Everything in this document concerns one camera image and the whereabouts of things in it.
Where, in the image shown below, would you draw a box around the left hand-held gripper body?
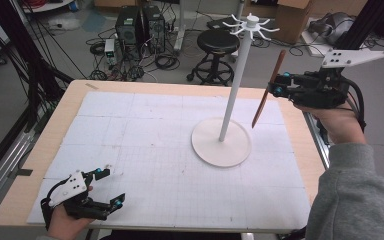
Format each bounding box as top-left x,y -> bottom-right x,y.
46,169 -> 113,221

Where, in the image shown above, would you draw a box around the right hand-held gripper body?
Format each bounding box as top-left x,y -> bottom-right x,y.
288,48 -> 384,110

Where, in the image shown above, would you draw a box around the wooden spatula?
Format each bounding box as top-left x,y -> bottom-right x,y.
251,49 -> 287,129

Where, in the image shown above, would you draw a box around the white hook stand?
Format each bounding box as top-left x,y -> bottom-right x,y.
191,13 -> 280,168

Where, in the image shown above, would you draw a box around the person's left hand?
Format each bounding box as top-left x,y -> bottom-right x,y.
45,185 -> 94,240

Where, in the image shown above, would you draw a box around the person's right hand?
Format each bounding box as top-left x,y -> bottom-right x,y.
294,101 -> 368,145

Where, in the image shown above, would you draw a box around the white flat board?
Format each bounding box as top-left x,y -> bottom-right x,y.
300,18 -> 378,61

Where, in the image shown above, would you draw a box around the black tape strip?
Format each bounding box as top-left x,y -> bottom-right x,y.
8,168 -> 34,178

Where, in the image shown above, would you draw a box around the white grid mat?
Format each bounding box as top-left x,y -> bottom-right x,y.
26,90 -> 313,231

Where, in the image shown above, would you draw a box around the cardboard box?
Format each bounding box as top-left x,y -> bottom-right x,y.
274,0 -> 314,45

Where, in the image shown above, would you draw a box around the grey bag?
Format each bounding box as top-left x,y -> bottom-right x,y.
308,12 -> 357,46

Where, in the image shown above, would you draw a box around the black round stool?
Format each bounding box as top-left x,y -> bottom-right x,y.
186,29 -> 241,87

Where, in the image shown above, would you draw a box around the black flat case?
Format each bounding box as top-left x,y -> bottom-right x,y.
207,16 -> 248,31

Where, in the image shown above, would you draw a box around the white metal stand pole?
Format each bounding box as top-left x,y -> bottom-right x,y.
173,0 -> 186,53

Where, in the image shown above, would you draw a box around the small grey power supply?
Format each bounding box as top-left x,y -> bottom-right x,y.
104,38 -> 118,66

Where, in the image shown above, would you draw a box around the black computer tower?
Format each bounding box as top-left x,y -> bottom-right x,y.
142,4 -> 166,54
114,5 -> 142,46

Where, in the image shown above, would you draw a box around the white round table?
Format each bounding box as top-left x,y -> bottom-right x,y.
21,0 -> 75,14

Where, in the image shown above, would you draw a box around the left hand-held gripper black cable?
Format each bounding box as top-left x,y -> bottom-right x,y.
40,179 -> 66,232

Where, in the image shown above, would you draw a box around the hand-held gripper black cable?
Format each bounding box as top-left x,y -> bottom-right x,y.
344,77 -> 368,132
40,179 -> 66,232

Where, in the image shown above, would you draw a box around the right hand-held gripper black cable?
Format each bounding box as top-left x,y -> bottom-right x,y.
344,77 -> 368,132

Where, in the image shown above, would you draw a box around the aluminium rail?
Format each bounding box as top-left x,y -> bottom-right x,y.
0,129 -> 37,218
302,111 -> 332,169

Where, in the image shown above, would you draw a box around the black metal frame post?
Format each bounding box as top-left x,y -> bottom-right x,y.
0,0 -> 75,134
313,0 -> 384,144

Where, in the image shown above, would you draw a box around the black floor cables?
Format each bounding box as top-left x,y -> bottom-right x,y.
85,28 -> 182,83

